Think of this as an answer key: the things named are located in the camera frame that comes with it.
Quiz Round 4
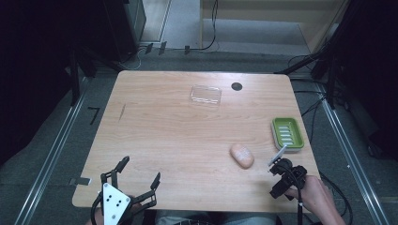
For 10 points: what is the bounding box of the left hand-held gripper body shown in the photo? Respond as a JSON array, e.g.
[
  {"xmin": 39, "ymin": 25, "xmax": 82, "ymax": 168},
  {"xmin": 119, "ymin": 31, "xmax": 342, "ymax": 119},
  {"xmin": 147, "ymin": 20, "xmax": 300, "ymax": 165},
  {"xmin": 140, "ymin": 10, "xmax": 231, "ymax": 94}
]
[{"xmin": 90, "ymin": 170, "xmax": 158, "ymax": 225}]

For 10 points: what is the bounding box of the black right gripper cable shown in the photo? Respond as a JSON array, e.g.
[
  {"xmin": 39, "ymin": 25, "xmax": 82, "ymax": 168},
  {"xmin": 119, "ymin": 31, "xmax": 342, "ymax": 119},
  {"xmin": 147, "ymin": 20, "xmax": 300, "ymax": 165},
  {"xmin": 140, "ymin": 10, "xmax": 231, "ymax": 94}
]
[{"xmin": 281, "ymin": 163, "xmax": 305, "ymax": 225}]

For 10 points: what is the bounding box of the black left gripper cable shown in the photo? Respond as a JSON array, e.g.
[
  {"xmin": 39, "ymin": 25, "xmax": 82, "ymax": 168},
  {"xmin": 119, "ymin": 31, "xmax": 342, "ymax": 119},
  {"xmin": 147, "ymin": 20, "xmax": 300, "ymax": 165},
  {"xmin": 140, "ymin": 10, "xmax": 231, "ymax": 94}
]
[{"xmin": 89, "ymin": 193, "xmax": 104, "ymax": 225}]

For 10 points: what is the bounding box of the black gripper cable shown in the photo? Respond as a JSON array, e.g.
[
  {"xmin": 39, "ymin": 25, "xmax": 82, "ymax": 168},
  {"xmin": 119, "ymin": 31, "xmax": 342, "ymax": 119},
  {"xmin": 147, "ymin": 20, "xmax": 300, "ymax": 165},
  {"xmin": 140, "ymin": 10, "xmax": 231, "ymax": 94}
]
[
  {"xmin": 281, "ymin": 163, "xmax": 305, "ymax": 225},
  {"xmin": 89, "ymin": 193, "xmax": 104, "ymax": 225}
]

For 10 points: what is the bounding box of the black metal stand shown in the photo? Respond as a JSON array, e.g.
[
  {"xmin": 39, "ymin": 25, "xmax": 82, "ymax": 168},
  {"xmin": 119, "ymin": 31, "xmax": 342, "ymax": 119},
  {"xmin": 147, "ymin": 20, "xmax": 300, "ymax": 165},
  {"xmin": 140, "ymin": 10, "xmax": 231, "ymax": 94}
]
[{"xmin": 274, "ymin": 0, "xmax": 398, "ymax": 111}]

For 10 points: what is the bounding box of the black floor cable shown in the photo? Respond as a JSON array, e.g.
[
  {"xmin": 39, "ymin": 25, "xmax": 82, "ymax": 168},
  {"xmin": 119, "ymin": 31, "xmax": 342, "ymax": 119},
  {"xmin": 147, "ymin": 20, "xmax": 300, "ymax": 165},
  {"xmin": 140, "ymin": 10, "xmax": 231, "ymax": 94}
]
[{"xmin": 294, "ymin": 88, "xmax": 329, "ymax": 145}]

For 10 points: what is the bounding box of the dark metal stand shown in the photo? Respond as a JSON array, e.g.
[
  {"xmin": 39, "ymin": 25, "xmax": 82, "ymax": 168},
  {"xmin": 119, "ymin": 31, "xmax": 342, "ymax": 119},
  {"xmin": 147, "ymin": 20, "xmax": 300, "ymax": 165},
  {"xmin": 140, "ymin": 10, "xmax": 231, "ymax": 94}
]
[{"xmin": 64, "ymin": 43, "xmax": 99, "ymax": 107}]

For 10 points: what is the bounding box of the person's right hand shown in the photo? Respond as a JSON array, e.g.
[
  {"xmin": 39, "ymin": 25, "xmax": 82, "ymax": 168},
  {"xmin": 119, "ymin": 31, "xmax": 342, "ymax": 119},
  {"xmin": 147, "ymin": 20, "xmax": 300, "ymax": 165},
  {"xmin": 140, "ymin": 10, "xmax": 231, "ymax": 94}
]
[{"xmin": 284, "ymin": 174, "xmax": 337, "ymax": 218}]

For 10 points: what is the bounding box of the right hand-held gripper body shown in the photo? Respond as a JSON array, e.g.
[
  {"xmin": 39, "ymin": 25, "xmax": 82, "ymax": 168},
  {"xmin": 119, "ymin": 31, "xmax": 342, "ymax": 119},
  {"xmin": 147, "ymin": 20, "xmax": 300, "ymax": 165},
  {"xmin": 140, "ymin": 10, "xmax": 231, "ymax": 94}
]
[{"xmin": 268, "ymin": 143, "xmax": 308, "ymax": 200}]

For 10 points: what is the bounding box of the black cabinet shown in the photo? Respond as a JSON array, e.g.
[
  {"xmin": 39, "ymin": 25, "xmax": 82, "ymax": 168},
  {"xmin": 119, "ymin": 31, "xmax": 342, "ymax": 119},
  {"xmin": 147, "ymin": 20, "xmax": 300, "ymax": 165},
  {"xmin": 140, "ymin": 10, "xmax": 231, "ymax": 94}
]
[{"xmin": 102, "ymin": 0, "xmax": 147, "ymax": 63}]

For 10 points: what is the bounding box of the person's left hand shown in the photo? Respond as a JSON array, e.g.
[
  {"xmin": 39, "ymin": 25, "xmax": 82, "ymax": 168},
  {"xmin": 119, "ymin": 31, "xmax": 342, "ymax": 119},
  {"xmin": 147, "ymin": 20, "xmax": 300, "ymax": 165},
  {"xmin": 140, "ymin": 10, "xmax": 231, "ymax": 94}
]
[{"xmin": 120, "ymin": 195, "xmax": 145, "ymax": 225}]

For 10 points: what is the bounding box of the clear plastic lid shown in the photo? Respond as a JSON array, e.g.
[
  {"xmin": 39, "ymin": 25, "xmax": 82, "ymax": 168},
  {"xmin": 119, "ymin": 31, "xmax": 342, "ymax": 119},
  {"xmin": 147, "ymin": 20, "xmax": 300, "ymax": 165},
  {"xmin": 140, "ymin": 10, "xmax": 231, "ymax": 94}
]
[{"xmin": 190, "ymin": 84, "xmax": 223, "ymax": 107}]

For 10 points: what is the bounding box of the green soap dish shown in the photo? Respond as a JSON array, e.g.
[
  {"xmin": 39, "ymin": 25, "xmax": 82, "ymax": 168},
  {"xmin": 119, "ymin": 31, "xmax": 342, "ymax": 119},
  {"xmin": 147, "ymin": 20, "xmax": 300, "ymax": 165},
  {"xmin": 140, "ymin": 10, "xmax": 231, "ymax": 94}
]
[{"xmin": 270, "ymin": 116, "xmax": 305, "ymax": 154}]

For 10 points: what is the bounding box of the black hanging cable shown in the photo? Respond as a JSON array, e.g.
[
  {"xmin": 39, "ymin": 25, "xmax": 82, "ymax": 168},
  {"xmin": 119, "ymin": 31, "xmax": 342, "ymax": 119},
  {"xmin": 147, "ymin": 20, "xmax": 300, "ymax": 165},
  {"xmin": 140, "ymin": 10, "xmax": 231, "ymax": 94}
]
[{"xmin": 187, "ymin": 0, "xmax": 219, "ymax": 53}]

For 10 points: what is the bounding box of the metal floor rail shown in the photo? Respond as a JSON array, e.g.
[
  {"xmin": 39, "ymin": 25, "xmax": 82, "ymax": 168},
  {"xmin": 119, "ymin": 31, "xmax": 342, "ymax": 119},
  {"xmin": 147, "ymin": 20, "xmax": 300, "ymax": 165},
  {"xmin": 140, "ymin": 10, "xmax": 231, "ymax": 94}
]
[
  {"xmin": 13, "ymin": 78, "xmax": 91, "ymax": 225},
  {"xmin": 315, "ymin": 83, "xmax": 391, "ymax": 225}
]

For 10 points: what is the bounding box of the white floor cable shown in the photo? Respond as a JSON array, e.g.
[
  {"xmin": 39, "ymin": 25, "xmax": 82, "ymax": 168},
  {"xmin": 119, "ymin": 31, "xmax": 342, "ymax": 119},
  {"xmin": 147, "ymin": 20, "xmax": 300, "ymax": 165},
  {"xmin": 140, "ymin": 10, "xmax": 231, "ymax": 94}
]
[{"xmin": 120, "ymin": 46, "xmax": 144, "ymax": 71}]

